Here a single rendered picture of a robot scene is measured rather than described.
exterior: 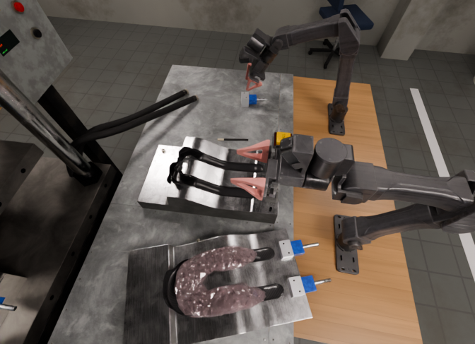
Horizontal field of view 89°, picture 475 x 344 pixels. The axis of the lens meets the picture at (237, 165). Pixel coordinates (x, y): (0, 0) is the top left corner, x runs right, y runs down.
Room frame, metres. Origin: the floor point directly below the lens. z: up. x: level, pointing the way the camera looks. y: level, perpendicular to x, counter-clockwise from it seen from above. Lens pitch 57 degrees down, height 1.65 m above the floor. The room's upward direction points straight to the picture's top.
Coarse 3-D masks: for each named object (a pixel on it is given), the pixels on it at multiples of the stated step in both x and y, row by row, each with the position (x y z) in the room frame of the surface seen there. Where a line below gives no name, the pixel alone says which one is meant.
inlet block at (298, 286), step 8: (288, 280) 0.10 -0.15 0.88; (296, 280) 0.10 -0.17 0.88; (304, 280) 0.10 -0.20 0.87; (312, 280) 0.10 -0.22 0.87; (320, 280) 0.10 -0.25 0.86; (328, 280) 0.10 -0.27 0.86; (296, 288) 0.08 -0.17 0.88; (304, 288) 0.08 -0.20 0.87; (312, 288) 0.08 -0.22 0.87; (296, 296) 0.06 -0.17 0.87
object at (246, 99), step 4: (244, 92) 0.95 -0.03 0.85; (248, 92) 0.95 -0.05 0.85; (244, 96) 0.92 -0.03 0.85; (248, 96) 0.92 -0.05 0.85; (252, 96) 0.94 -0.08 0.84; (256, 96) 0.94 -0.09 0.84; (244, 100) 0.90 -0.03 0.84; (248, 100) 0.90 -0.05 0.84; (252, 100) 0.91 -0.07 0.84; (256, 100) 0.91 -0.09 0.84; (244, 104) 0.90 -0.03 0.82; (248, 104) 0.90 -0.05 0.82; (252, 104) 0.91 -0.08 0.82; (256, 104) 0.91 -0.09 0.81
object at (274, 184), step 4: (276, 148) 0.32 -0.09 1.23; (276, 152) 0.31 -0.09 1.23; (280, 152) 0.31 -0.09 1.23; (276, 156) 0.30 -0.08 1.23; (280, 156) 0.30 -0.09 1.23; (280, 160) 0.28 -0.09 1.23; (276, 172) 0.25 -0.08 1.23; (276, 176) 0.25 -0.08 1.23; (272, 180) 0.24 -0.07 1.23; (276, 180) 0.24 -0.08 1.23; (272, 184) 0.23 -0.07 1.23; (276, 184) 0.23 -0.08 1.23; (280, 184) 0.25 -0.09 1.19; (272, 188) 0.25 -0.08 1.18; (276, 188) 0.23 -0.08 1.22; (272, 192) 0.23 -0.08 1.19; (272, 196) 0.23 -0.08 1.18
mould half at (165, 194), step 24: (192, 144) 0.56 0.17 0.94; (216, 144) 0.59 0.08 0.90; (168, 168) 0.50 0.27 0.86; (192, 168) 0.46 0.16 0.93; (216, 168) 0.48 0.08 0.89; (264, 168) 0.48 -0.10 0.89; (144, 192) 0.40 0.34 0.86; (168, 192) 0.36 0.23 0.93; (192, 192) 0.36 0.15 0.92; (216, 216) 0.32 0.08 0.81; (240, 216) 0.31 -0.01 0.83; (264, 216) 0.30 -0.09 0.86
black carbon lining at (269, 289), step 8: (264, 248) 0.20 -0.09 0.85; (256, 256) 0.17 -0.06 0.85; (264, 256) 0.17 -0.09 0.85; (272, 256) 0.17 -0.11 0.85; (168, 272) 0.12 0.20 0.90; (176, 272) 0.12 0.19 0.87; (168, 280) 0.10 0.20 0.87; (168, 288) 0.08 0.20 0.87; (264, 288) 0.08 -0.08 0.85; (272, 288) 0.08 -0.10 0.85; (280, 288) 0.08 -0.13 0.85; (168, 296) 0.06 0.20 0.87; (272, 296) 0.06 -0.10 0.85; (280, 296) 0.06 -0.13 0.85; (168, 304) 0.04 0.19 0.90; (176, 304) 0.04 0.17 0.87
